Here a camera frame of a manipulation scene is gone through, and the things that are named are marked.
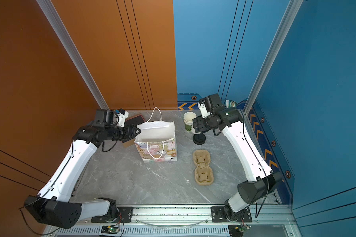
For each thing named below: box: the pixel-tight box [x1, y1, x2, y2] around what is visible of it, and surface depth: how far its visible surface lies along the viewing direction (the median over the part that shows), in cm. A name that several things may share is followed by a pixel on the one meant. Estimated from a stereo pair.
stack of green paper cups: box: [182, 111, 197, 133], surface depth 101 cm
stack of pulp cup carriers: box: [192, 149, 215, 186], surface depth 86 cm
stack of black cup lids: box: [192, 133, 207, 146], surface depth 101 cm
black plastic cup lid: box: [192, 133, 206, 145], surface depth 101 cm
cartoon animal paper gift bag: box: [133, 106, 178, 163], surface depth 82 cm
